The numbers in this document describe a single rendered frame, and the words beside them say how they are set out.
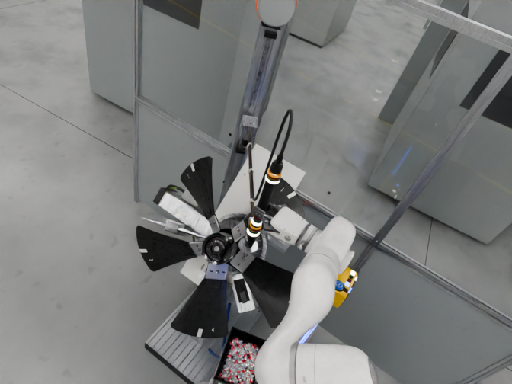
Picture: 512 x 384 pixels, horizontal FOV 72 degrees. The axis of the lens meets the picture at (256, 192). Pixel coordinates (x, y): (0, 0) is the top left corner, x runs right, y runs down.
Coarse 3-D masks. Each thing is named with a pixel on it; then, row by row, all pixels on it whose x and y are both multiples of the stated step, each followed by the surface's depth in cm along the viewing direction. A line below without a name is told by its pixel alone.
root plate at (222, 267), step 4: (208, 264) 135; (212, 264) 135; (224, 264) 138; (208, 268) 134; (212, 268) 136; (216, 268) 137; (220, 268) 138; (224, 268) 139; (208, 272) 135; (212, 272) 136; (220, 272) 138; (208, 276) 135; (212, 276) 136; (216, 276) 137; (220, 276) 138; (224, 276) 139
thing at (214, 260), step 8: (216, 232) 132; (224, 232) 135; (208, 240) 132; (216, 240) 131; (224, 240) 131; (232, 240) 133; (208, 248) 132; (224, 248) 130; (232, 248) 130; (208, 256) 132; (216, 256) 131; (224, 256) 131; (216, 264) 130
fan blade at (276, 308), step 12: (252, 264) 134; (264, 264) 135; (252, 276) 131; (264, 276) 132; (276, 276) 133; (288, 276) 134; (252, 288) 129; (264, 288) 130; (276, 288) 130; (288, 288) 132; (264, 300) 128; (276, 300) 128; (288, 300) 129; (264, 312) 126; (276, 312) 127; (276, 324) 126
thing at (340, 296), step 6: (348, 270) 158; (342, 276) 155; (348, 276) 156; (354, 276) 156; (342, 282) 152; (348, 282) 153; (348, 288) 151; (336, 294) 149; (342, 294) 148; (336, 300) 151; (342, 300) 149; (336, 306) 153
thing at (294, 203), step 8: (280, 184) 137; (288, 184) 135; (288, 192) 133; (272, 200) 135; (280, 200) 133; (288, 200) 131; (296, 200) 130; (296, 208) 128; (248, 216) 137; (272, 216) 130; (304, 216) 125
